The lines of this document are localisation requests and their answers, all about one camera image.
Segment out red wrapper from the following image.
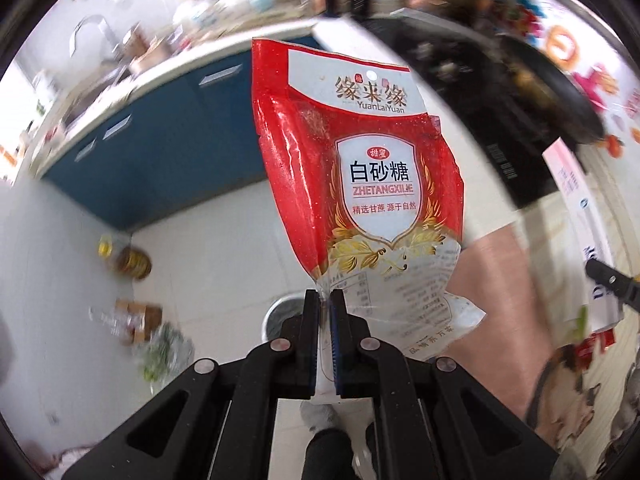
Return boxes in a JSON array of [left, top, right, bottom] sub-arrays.
[[575, 328, 615, 370]]

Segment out black wok pan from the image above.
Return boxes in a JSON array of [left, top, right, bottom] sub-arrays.
[[394, 6, 608, 146]]

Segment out yellow cooking oil bottle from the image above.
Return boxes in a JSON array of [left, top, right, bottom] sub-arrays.
[[98, 234, 152, 281]]

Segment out cat shaped mat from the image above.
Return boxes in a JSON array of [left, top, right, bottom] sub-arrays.
[[525, 344, 639, 479]]

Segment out light green vegetable piece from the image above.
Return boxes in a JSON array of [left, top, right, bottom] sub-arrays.
[[568, 304, 589, 344]]

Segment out white toothpaste box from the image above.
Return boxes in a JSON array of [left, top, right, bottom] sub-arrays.
[[542, 138, 624, 333]]

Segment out brown cardboard box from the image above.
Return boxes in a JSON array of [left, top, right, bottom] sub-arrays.
[[115, 299, 163, 344]]

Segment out blue kitchen cabinets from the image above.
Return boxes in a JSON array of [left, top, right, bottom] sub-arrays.
[[43, 50, 266, 232]]

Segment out red white sugar bag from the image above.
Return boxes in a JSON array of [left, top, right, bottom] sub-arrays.
[[250, 37, 487, 406]]

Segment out chrome sink faucet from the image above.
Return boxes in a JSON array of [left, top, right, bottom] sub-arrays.
[[68, 14, 124, 64]]

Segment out bag of green vegetables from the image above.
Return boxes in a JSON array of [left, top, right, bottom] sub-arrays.
[[134, 323, 195, 396]]

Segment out white trash bucket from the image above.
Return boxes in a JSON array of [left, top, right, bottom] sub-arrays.
[[262, 292, 306, 342]]

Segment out black gas stove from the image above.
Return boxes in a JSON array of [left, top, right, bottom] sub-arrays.
[[362, 18, 558, 208]]

